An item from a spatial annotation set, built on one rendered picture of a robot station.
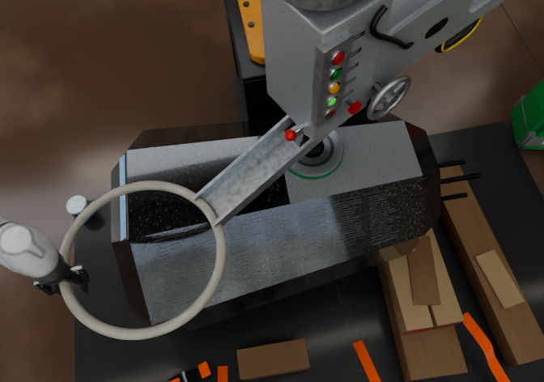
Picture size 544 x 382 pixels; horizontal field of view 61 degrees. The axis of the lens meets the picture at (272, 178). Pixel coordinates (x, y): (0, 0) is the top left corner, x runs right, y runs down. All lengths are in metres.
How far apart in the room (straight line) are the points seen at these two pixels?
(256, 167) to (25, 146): 1.80
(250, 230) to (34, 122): 1.83
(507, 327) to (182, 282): 1.42
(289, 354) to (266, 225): 0.74
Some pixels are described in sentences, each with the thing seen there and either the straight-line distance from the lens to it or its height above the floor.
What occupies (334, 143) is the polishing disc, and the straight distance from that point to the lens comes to 1.60.
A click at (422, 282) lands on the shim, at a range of 2.09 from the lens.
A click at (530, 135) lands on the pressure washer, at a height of 0.15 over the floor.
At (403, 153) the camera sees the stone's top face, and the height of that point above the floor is 0.82.
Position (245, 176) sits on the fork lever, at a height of 0.93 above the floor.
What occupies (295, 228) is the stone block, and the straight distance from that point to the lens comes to 1.56.
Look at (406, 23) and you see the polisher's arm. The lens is 1.22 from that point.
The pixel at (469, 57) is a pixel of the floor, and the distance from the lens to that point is 3.13.
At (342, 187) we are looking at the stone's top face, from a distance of 1.55.
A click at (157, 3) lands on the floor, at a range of 3.39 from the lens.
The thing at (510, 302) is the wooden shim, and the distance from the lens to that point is 2.33.
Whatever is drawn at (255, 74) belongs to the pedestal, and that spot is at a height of 0.74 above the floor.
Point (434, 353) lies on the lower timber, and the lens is 2.17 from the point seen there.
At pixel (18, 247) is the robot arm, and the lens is 1.19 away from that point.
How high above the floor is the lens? 2.22
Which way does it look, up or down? 64 degrees down
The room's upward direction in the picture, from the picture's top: 5 degrees counter-clockwise
